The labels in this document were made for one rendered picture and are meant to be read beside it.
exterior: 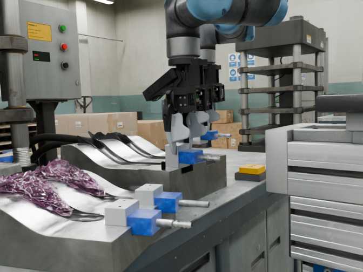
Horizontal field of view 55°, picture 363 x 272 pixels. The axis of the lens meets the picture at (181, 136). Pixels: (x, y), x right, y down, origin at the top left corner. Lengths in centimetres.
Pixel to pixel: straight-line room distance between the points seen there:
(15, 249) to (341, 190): 46
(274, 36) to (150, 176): 420
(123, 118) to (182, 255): 416
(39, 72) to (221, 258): 105
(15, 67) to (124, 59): 870
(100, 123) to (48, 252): 428
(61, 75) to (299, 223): 133
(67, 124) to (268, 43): 297
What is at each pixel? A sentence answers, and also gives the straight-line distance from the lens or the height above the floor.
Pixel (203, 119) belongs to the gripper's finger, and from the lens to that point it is 108.
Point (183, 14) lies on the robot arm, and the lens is 73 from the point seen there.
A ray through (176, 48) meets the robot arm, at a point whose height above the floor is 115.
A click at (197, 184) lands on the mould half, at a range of 86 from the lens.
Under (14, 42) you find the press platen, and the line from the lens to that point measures 138.
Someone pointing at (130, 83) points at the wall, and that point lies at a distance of 984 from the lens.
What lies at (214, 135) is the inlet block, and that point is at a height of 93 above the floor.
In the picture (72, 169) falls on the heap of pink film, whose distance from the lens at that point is 75.
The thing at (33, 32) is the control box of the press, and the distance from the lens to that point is 161.
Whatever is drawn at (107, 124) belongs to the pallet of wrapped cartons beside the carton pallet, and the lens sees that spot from 472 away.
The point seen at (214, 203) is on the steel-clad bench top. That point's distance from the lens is 84.
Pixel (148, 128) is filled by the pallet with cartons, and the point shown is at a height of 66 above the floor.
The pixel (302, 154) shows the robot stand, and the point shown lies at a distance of 49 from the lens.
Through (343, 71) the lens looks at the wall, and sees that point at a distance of 729.
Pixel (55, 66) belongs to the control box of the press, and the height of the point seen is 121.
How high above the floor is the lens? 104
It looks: 5 degrees down
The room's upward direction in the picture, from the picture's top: 2 degrees counter-clockwise
